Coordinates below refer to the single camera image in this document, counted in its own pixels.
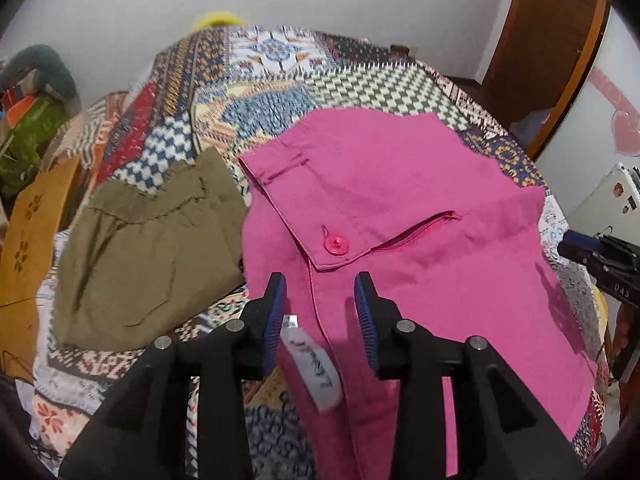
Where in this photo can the patchwork patterned bedspread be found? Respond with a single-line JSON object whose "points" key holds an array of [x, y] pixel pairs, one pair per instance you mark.
{"points": [[235, 115]]}

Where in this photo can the pink pants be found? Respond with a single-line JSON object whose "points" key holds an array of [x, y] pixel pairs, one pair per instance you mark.
{"points": [[443, 232]]}

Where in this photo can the grey plush toy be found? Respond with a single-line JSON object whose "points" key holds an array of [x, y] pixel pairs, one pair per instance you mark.
{"points": [[38, 68]]}

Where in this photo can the brown wooden door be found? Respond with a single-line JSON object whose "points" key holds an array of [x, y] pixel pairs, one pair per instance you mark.
{"points": [[540, 46]]}

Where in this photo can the wooden lap desk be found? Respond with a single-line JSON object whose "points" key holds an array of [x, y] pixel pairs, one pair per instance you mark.
{"points": [[26, 259]]}

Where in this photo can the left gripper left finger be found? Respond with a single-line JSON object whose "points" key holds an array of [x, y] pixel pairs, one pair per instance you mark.
{"points": [[139, 431]]}

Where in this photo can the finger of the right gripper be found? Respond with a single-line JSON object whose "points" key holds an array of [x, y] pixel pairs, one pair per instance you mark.
{"points": [[578, 247]]}

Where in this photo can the wooden wardrobe with hearts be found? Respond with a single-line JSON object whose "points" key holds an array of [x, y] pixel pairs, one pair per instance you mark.
{"points": [[592, 162]]}

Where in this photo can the olive green folded garment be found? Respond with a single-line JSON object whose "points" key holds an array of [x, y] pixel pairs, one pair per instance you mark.
{"points": [[138, 265]]}

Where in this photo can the yellow curved headboard tube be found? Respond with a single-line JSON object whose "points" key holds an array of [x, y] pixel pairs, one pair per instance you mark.
{"points": [[217, 18]]}

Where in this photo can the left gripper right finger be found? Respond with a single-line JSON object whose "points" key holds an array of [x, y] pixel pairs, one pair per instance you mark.
{"points": [[461, 397]]}

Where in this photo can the green storage bag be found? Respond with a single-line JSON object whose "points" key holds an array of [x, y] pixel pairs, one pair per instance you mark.
{"points": [[27, 142]]}

